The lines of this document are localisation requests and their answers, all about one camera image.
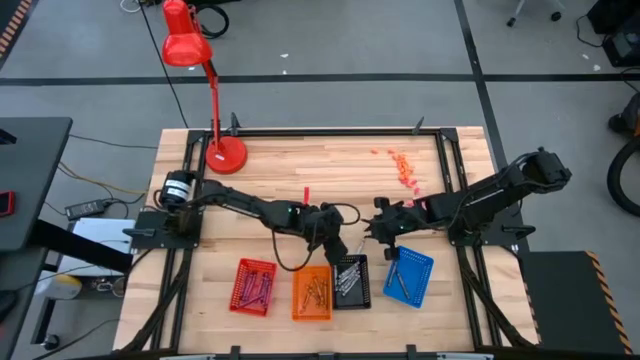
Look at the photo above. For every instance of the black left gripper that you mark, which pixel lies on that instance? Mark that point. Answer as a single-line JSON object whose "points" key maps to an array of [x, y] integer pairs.
{"points": [[325, 222]]}

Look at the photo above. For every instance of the office chair white base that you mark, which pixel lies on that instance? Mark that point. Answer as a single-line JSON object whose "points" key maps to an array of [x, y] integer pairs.
{"points": [[556, 16]]}

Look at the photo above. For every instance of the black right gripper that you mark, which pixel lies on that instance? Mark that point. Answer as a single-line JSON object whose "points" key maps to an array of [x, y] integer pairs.
{"points": [[405, 217]]}

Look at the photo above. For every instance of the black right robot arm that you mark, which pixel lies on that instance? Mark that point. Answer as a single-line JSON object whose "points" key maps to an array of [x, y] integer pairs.
{"points": [[500, 187]]}

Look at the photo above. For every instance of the black plastic basket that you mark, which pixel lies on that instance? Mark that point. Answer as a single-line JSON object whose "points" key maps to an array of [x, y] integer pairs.
{"points": [[352, 302]]}

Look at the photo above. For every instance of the orange plastic basket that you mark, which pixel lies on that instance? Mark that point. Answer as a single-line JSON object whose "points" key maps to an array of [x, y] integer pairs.
{"points": [[300, 315]]}

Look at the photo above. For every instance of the red desk lamp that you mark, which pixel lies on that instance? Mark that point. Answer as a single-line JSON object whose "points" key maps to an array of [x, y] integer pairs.
{"points": [[185, 45]]}

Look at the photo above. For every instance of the white box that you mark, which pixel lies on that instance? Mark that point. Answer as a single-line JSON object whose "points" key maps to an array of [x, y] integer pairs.
{"points": [[100, 235]]}

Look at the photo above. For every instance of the black aluminium table frame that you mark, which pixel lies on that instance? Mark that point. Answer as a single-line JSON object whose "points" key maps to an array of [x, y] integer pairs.
{"points": [[320, 132]]}

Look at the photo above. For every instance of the red tag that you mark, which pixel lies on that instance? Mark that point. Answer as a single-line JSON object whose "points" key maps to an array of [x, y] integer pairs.
{"points": [[306, 196]]}

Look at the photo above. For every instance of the yellow white object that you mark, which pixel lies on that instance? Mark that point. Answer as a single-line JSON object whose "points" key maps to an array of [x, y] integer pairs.
{"points": [[60, 287]]}

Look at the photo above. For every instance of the black platform striped edge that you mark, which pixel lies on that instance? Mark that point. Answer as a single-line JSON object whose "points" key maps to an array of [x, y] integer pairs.
{"points": [[560, 300]]}

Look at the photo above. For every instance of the black caster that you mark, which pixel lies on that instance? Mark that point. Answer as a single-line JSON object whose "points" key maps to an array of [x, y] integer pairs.
{"points": [[51, 342]]}

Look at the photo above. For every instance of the black power adapter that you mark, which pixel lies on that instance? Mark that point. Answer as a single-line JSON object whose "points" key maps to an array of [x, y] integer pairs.
{"points": [[85, 209]]}

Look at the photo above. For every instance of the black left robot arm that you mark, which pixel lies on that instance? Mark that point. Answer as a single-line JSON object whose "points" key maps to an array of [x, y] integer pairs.
{"points": [[235, 202]]}

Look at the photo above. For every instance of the blue plastic basket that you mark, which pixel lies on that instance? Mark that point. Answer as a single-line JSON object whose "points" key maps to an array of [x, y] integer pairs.
{"points": [[420, 270]]}

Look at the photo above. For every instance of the black mat striped edge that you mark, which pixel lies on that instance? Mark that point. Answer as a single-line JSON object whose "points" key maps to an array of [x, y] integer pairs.
{"points": [[12, 25]]}

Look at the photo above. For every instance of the black crayon grey wrapper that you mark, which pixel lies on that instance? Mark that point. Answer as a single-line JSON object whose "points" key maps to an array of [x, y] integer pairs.
{"points": [[346, 270], [350, 287], [351, 274], [360, 246], [347, 278], [346, 286]]}

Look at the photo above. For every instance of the black box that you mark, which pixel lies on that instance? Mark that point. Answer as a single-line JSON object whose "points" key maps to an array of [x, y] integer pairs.
{"points": [[622, 45]]}

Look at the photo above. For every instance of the black desk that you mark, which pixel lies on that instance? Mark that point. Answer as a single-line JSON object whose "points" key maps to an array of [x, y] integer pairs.
{"points": [[30, 175]]}

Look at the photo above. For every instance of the purple crayon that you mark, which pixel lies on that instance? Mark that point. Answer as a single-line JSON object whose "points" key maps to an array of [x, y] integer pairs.
{"points": [[263, 292], [254, 286], [268, 288], [248, 286], [251, 300]]}

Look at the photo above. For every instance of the red plastic basket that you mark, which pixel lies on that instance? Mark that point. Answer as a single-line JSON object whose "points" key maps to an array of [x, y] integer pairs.
{"points": [[236, 280]]}

